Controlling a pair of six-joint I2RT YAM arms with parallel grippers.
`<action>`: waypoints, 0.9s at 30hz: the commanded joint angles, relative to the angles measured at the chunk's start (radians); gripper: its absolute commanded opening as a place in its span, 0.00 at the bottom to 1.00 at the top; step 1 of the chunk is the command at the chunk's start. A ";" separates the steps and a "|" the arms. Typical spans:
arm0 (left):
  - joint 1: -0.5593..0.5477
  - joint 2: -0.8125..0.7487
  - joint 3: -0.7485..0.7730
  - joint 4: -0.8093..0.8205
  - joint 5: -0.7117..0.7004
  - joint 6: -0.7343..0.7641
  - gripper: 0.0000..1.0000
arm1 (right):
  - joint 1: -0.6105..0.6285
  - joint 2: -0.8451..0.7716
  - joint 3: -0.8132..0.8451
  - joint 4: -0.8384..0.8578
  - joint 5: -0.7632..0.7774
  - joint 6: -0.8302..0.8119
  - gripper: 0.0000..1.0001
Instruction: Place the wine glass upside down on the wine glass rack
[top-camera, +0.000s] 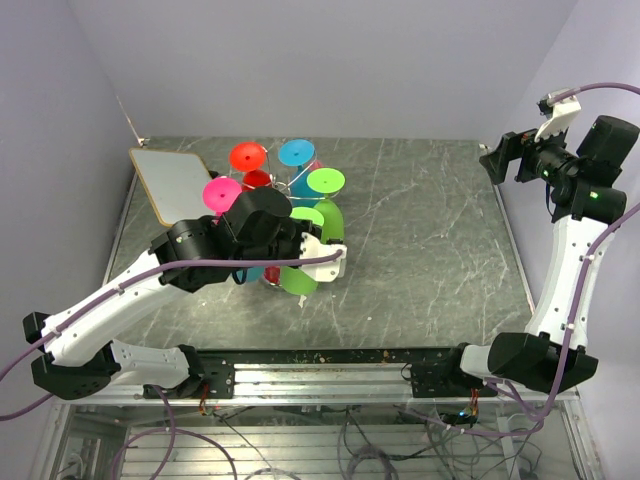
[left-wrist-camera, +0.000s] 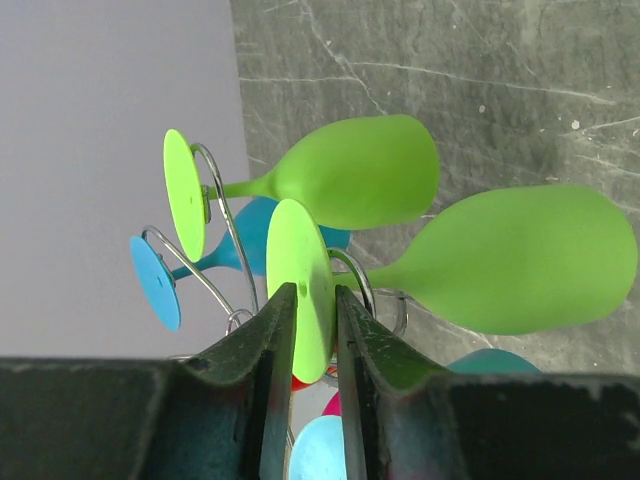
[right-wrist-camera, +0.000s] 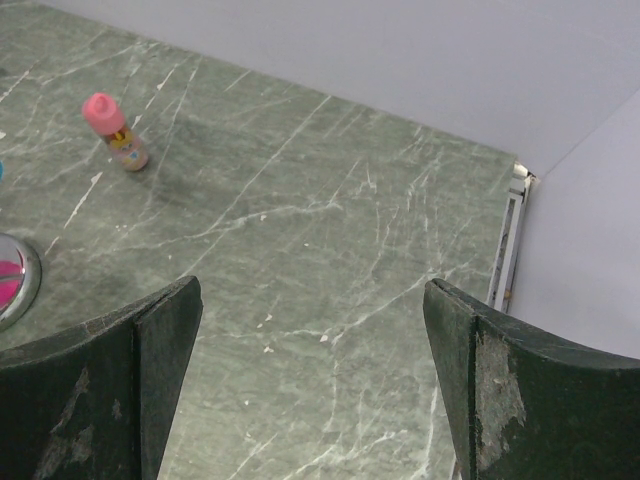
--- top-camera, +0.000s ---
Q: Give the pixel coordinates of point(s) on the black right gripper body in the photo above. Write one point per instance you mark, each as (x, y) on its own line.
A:
(540, 158)

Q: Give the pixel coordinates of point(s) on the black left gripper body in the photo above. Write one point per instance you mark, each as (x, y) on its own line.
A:
(288, 241)

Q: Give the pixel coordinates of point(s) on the green wine glass back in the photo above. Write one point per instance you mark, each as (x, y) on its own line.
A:
(293, 280)

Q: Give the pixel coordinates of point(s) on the green wine glass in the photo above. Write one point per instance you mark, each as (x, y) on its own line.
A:
(326, 182)
(293, 280)

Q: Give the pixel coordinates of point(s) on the blue wine glass back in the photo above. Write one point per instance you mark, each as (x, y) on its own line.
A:
(247, 275)

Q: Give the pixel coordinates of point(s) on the blue wine glass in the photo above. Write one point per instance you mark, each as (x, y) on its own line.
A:
(299, 154)
(247, 275)

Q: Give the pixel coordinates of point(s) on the green wine glass front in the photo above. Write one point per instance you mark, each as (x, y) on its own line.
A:
(326, 182)

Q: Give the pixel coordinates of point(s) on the magenta wine glass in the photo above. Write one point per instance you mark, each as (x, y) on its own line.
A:
(220, 193)

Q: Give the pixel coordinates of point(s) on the blue wine glass front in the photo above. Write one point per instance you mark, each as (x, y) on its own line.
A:
(299, 154)

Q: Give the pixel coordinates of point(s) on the red wine glass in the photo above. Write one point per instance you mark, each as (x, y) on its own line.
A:
(249, 158)

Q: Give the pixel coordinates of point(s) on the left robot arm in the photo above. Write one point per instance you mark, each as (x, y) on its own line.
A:
(80, 352)

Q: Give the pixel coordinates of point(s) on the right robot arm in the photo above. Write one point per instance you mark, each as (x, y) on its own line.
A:
(550, 353)

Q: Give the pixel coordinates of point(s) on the chrome wine glass rack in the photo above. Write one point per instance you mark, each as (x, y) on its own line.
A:
(279, 182)

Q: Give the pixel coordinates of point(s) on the yellow-framed whiteboard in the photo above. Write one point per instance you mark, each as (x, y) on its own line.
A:
(173, 181)

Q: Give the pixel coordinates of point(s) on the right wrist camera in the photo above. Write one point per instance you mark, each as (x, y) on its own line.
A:
(560, 109)

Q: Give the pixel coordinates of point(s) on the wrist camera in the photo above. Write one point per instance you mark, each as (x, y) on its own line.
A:
(323, 263)
(560, 109)

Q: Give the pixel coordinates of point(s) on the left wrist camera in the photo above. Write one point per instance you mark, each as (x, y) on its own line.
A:
(323, 263)

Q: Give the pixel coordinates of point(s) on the aluminium mounting rail frame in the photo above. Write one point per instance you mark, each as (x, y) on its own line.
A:
(320, 380)

